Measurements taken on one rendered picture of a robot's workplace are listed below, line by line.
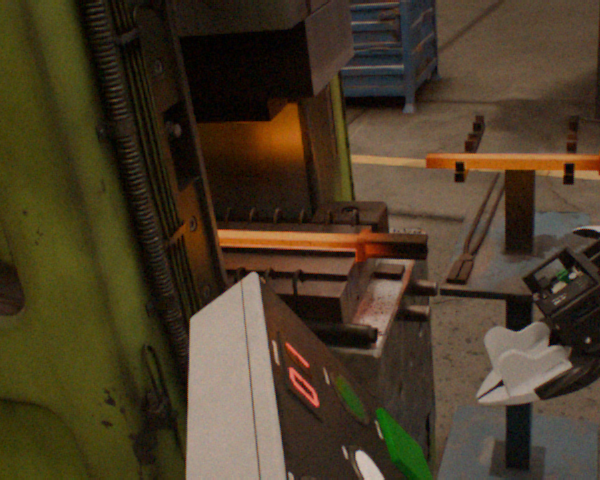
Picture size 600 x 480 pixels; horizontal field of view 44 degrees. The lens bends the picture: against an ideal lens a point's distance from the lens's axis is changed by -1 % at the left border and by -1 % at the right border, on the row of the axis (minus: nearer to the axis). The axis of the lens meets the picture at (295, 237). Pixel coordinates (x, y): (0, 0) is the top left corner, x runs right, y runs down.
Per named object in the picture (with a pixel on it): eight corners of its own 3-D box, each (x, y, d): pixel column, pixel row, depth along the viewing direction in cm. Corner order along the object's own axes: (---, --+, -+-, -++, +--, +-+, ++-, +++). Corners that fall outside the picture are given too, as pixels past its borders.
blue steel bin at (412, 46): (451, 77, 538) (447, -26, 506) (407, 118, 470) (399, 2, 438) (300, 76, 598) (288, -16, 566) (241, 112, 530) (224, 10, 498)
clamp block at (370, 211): (390, 233, 134) (387, 200, 131) (380, 255, 127) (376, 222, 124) (327, 231, 138) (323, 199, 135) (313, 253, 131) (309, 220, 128)
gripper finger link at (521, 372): (453, 370, 68) (538, 313, 66) (485, 408, 70) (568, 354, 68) (464, 392, 65) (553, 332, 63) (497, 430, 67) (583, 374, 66)
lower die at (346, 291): (375, 266, 124) (370, 220, 120) (344, 335, 107) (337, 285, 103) (155, 256, 138) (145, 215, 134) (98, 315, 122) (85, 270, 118)
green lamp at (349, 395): (373, 401, 70) (369, 365, 68) (361, 435, 66) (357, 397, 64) (342, 398, 71) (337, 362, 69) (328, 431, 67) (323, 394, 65)
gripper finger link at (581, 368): (518, 368, 69) (598, 315, 67) (527, 379, 69) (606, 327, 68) (539, 399, 65) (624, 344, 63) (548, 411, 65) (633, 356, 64)
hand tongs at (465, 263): (496, 174, 208) (496, 170, 208) (511, 175, 207) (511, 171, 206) (446, 283, 161) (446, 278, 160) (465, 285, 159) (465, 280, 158)
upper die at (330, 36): (354, 55, 108) (348, -12, 104) (314, 97, 91) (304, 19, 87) (109, 69, 122) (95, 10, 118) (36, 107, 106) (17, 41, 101)
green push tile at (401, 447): (421, 447, 76) (380, 405, 73) (442, 502, 70) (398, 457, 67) (407, 456, 77) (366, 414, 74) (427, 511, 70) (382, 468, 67)
